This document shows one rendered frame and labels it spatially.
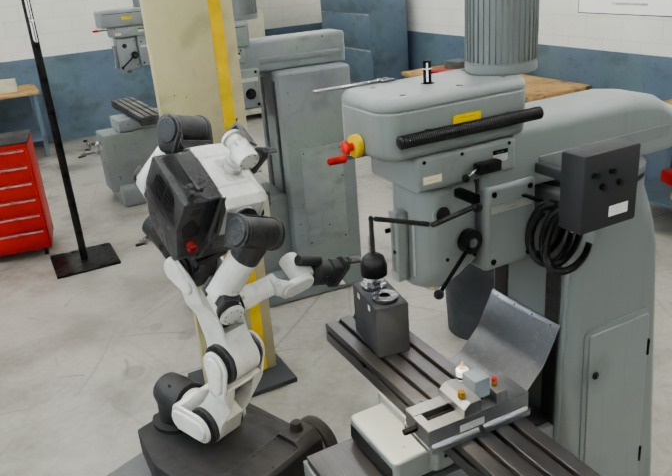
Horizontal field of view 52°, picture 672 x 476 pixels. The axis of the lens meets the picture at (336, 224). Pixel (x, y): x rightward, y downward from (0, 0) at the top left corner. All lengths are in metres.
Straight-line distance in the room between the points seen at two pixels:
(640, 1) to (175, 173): 5.42
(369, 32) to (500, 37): 7.25
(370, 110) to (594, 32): 5.57
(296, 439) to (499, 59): 1.49
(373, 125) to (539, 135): 0.53
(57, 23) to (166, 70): 7.29
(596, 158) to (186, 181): 1.09
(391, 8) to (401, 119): 7.58
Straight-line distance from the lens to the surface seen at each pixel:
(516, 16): 1.93
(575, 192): 1.82
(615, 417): 2.60
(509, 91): 1.90
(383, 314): 2.30
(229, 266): 1.98
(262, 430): 2.73
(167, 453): 2.73
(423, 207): 1.86
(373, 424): 2.27
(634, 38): 6.88
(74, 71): 10.66
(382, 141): 1.71
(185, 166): 2.00
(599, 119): 2.19
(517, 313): 2.38
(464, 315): 4.18
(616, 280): 2.34
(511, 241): 2.05
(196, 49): 3.40
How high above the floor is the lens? 2.23
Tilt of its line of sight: 21 degrees down
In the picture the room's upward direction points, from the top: 5 degrees counter-clockwise
